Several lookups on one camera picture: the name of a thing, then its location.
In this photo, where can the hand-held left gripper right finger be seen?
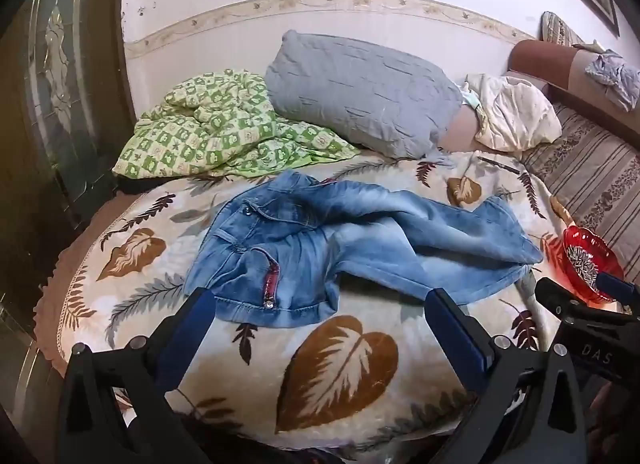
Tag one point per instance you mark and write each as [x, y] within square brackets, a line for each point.
[456, 339]

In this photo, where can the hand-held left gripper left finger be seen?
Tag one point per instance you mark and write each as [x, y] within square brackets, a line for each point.
[189, 331]

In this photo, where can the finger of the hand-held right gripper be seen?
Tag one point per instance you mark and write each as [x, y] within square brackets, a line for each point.
[557, 296]
[620, 288]

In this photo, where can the blue denim pants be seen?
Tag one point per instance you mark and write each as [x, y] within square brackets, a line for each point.
[300, 254]

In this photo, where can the red glass bowl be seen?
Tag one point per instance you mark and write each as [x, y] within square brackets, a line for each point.
[580, 246]

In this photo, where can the leaf print blanket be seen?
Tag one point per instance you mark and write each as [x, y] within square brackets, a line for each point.
[340, 374]

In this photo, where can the brown striped sofa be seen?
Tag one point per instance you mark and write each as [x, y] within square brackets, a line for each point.
[590, 169]

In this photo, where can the dark pen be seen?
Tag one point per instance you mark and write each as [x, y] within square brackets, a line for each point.
[497, 165]

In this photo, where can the cream crumpled cloth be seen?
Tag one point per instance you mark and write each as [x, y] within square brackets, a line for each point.
[515, 114]

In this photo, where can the pink bolster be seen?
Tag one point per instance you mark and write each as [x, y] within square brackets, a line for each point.
[462, 134]

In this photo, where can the green checked quilt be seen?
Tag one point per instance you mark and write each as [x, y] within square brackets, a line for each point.
[210, 134]

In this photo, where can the grey-blue crumpled cloth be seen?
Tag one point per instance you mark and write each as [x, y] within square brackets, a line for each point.
[612, 74]

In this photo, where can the striped cushion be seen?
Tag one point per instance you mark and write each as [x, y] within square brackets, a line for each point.
[557, 29]

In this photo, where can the grey quilted pillow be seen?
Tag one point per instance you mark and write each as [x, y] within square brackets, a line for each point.
[360, 89]

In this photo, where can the wooden glass-panel door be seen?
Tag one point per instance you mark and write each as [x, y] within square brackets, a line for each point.
[60, 94]

